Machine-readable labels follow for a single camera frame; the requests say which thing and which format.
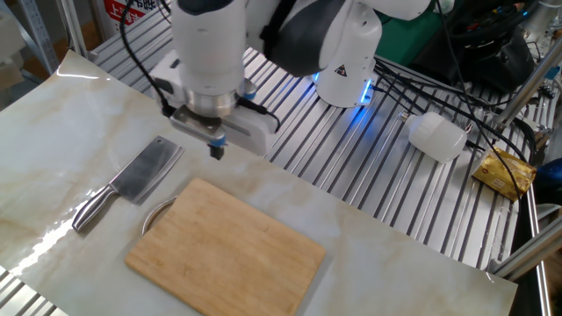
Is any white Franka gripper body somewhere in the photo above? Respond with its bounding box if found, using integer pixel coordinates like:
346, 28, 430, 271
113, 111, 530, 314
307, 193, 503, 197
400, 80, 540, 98
148, 50, 280, 157

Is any steel cleaver knife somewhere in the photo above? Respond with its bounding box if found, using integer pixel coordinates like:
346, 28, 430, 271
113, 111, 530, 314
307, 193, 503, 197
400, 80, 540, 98
71, 135, 185, 233

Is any wooden cutting board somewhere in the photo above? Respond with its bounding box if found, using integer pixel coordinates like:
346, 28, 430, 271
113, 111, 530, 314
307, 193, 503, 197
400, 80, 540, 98
124, 177, 328, 316

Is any marble pattern table mat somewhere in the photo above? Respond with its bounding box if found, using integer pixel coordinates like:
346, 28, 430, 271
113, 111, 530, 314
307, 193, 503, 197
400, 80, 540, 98
0, 50, 519, 316

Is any red and white sign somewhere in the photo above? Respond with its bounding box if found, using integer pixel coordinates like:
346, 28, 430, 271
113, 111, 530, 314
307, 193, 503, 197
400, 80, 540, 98
103, 0, 148, 32

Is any green box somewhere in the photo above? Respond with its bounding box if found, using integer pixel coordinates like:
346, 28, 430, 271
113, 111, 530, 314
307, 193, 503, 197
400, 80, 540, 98
376, 8, 444, 67

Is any white LED bulb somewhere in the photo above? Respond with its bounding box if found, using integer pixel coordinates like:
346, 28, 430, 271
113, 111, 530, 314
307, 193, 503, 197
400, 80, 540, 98
398, 111, 469, 164

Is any grey perforated shelf upright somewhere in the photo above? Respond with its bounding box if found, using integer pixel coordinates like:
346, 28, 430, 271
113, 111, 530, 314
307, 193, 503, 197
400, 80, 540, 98
16, 0, 61, 75

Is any black bag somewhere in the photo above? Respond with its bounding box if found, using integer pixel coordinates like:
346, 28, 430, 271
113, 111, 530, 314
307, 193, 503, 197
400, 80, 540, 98
410, 0, 537, 94

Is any gold foil packet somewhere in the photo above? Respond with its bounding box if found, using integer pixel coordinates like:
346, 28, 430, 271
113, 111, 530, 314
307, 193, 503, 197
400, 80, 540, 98
472, 147, 537, 203

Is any dark blue round object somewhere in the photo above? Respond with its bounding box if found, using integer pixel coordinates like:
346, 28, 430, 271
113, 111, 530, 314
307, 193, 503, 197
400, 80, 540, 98
533, 157, 562, 206

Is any aluminium profile beam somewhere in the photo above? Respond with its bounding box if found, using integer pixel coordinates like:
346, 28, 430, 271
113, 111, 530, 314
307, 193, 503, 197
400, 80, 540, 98
488, 218, 562, 282

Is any silver gripper-mounted camera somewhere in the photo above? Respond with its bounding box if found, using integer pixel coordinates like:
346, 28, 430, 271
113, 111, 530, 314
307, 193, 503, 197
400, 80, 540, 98
169, 104, 228, 149

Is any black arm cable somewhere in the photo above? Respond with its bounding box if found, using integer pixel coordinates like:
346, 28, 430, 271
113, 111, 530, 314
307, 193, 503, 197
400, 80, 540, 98
118, 0, 177, 119

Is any thick black table cable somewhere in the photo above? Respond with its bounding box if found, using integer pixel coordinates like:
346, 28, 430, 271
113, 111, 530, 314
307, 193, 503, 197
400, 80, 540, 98
371, 56, 530, 164

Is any thin black table cable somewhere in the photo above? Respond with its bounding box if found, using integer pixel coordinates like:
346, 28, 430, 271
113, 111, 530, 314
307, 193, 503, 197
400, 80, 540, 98
433, 0, 526, 201

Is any slanted aluminium profile post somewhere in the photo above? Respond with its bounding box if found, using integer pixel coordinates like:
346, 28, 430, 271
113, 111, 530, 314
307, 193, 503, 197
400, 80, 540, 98
494, 41, 562, 132

